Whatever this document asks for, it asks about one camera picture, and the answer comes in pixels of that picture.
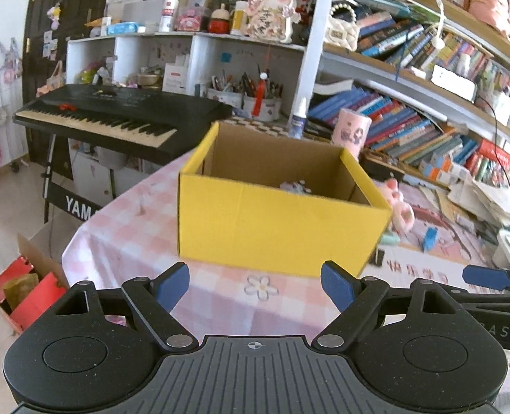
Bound blue plastic item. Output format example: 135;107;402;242
421;227;438;253

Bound black binder clip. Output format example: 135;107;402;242
373;248;385;267

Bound small purple figurine toy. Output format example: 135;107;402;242
279;180;313;195

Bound green eraser case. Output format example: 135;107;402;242
379;231;401;246

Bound stack of papers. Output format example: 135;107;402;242
448;179;510;228

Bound pink cartoon desk mat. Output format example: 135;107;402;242
62;157;495;338

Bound pink plush toy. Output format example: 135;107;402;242
377;178;416;235

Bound red gift bag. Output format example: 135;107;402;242
0;255;69;334

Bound dark wooden box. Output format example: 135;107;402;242
360;155;406;182

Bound yellow cardboard box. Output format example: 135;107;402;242
177;122;391;277

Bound pink cylindrical canister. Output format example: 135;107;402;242
331;108;372;160

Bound black electronic keyboard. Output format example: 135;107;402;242
13;84;232;166

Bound white spray bottle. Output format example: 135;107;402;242
289;97;307;139

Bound checkered chess board box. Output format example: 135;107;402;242
224;116;288;137

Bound white digital clock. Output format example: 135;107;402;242
431;65;477;103

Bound white pen holder cup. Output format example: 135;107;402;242
206;88;243;108

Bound white bookshelf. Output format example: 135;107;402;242
64;0;510;191

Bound pink cat ornament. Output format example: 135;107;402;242
246;0;301;44

